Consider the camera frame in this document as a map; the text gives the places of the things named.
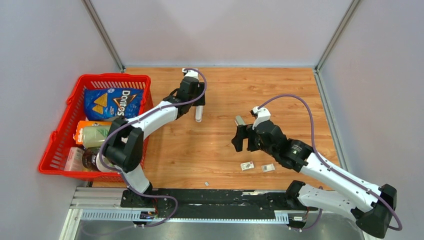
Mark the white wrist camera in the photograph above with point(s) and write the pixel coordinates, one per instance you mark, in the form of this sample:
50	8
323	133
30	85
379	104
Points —
190	73
260	114

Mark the white staple box red label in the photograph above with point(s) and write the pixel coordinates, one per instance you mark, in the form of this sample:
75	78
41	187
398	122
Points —
247	166

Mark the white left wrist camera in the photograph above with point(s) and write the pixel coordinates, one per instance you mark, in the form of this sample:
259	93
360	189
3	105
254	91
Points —
190	73

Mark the pale green lotion bottle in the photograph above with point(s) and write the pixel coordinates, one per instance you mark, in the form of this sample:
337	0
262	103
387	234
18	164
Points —
94	136

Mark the red plastic shopping basket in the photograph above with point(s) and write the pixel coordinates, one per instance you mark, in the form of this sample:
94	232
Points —
61	140

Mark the small clear staple box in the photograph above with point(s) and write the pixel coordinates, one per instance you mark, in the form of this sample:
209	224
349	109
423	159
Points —
268	168

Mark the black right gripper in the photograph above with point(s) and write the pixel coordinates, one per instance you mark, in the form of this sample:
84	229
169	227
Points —
244	132

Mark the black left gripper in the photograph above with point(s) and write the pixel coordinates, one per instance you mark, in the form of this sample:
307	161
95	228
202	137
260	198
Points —
200	89

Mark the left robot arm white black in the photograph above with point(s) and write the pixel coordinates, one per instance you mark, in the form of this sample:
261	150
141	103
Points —
124	145

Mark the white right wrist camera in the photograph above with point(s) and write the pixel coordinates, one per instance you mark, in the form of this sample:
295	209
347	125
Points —
260	114

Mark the blue Doritos chip bag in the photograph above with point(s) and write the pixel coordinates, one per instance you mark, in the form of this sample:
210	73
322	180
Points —
106	103

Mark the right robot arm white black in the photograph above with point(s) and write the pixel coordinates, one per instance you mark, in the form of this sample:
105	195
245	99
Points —
369	205

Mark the aluminium frame rail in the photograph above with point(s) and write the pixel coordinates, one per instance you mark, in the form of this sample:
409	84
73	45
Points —
103	203

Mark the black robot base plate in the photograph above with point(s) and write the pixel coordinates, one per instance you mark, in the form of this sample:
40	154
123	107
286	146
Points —
213	203

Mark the clear pink plastic package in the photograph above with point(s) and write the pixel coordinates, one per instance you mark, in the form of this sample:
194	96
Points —
74	161

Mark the dark jar with white lid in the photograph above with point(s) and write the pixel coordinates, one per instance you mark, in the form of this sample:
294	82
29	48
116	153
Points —
90	160

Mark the orange Gillette package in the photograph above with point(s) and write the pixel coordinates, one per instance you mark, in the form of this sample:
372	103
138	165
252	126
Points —
83	123

